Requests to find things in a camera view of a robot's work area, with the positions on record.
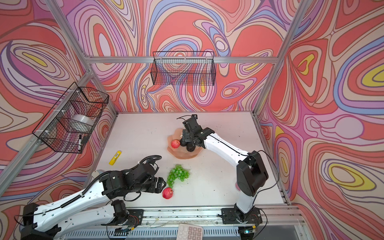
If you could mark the green fake grape bunch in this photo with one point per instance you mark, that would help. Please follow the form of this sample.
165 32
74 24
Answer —
177 173

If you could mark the pink tape roll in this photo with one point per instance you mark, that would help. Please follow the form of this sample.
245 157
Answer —
237 187

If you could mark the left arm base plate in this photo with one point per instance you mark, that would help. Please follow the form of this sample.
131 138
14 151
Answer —
130 218

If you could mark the white pink calculator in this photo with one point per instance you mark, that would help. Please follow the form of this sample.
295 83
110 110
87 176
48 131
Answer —
189 232

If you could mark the yellow glue stick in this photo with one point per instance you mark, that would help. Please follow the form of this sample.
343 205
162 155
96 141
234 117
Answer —
115 158

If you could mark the black wire basket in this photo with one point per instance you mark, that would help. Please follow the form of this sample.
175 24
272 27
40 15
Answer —
57 133
183 68

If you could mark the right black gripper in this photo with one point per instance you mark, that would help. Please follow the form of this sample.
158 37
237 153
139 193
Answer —
187 138

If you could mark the red apple front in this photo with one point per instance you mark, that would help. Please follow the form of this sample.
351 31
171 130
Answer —
167 193

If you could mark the dark avocado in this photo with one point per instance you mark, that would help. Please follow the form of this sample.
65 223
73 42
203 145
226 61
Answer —
190 147

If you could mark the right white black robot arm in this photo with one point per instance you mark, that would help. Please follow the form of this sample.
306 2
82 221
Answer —
251 172

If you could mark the red apple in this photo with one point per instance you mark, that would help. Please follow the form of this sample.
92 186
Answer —
175 144
167 193

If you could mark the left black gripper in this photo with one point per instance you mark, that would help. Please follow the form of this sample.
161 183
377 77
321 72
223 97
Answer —
154 180

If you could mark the silver tape roll in basket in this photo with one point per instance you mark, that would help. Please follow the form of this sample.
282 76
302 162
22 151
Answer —
81 123

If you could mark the back black wire basket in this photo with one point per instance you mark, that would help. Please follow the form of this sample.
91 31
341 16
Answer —
183 68

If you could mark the peach scalloped fruit bowl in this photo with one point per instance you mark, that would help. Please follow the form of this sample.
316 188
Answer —
181 152

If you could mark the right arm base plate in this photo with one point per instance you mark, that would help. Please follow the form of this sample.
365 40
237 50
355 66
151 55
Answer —
235 216

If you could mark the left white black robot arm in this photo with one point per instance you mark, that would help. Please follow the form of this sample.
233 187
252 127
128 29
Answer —
100 203

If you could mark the left black wire basket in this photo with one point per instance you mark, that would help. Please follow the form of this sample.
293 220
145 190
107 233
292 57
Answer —
57 133

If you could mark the black marker in basket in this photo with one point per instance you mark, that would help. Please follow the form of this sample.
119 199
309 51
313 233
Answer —
80 144

